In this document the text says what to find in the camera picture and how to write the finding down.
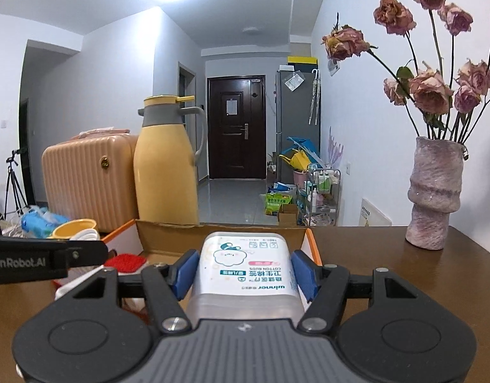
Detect red white lint brush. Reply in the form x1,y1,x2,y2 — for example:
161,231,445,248
50,254,150,318

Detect white cotton swab box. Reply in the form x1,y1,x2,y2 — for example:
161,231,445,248
186,232,305,325

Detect yellow ceramic mug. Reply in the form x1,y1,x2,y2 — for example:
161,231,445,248
51,219,97,239

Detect blue tissue pack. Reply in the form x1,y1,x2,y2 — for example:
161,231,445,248
21,206,69,239

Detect open cardboard box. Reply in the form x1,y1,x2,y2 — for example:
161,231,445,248
51,218,324,316

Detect pink ribbed suitcase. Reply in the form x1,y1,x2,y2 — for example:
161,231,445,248
42,130,138,233

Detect white framed board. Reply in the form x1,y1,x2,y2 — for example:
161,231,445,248
358,198,392,227

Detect small cardboard box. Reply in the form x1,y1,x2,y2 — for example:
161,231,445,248
277,204,298,227

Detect green printed box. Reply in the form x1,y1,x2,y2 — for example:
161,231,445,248
264,192,293,216

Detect yellow thermos jug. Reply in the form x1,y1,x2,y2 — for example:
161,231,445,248
133,95,208,226

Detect yellow watering can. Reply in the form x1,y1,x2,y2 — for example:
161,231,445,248
279,150,311,172

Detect pink textured vase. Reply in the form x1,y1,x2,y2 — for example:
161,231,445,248
405,137,464,251

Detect grey refrigerator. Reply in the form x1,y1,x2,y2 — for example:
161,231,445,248
275,71,320,184

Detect dark entrance door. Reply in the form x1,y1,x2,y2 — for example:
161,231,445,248
207,75,267,180

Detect white folded umbrella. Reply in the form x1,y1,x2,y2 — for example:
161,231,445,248
308,68,321,125

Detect dried pink roses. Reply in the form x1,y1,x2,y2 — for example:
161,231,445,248
321,0,490,146

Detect yellow black box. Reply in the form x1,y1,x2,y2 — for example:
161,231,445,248
287,56,318,67

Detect black camera tripod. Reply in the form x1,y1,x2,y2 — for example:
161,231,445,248
3,149,30,220

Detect metal wire trolley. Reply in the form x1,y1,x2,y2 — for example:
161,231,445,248
296,164,341,227

